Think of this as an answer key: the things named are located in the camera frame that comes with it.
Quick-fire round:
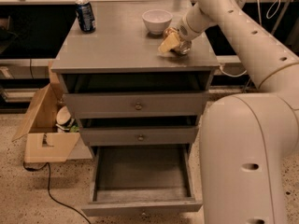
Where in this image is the open cardboard box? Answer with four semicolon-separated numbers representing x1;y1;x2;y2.
12;62;79;163

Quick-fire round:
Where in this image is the white bowl in box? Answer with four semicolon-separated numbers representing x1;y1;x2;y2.
56;106;71;125

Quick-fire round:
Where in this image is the metal stand pole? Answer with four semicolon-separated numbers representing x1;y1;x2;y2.
244;0;299;54

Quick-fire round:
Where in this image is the white hanging cable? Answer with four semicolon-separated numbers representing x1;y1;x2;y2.
219;0;282;78

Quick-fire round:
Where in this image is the white ceramic bowl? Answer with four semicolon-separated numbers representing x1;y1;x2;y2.
142;9;173;35

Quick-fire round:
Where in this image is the black floor cable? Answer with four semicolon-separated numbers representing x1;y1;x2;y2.
22;161;92;224

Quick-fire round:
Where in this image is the blue soda can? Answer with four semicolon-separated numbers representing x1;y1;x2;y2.
76;0;95;33

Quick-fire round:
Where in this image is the grey top drawer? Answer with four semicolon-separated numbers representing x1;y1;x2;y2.
64;91;208;119

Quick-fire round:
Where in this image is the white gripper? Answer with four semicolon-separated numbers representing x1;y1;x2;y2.
158;3;217;53

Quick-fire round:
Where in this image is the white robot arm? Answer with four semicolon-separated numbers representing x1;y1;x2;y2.
176;0;299;224

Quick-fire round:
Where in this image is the grey open bottom drawer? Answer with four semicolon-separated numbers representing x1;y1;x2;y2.
82;144;202;217

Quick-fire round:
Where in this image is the grey middle drawer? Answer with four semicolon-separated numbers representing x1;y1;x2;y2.
80;127;198;147

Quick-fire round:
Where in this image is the grey drawer cabinet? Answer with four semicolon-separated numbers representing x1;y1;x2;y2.
50;0;221;161

